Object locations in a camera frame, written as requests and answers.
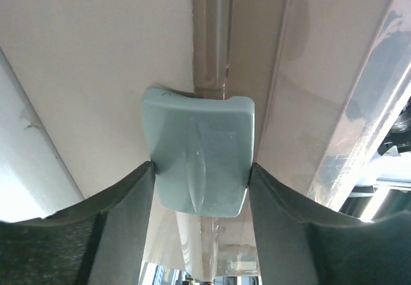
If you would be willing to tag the beige toolbox with smoky lid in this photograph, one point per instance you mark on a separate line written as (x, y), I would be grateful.
(330, 81)

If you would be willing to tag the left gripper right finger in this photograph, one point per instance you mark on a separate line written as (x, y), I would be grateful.
(300, 241)

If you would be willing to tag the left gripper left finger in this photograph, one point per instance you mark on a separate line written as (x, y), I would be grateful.
(97, 241)

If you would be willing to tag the grey-green toolbox latch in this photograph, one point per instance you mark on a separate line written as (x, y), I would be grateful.
(203, 150)

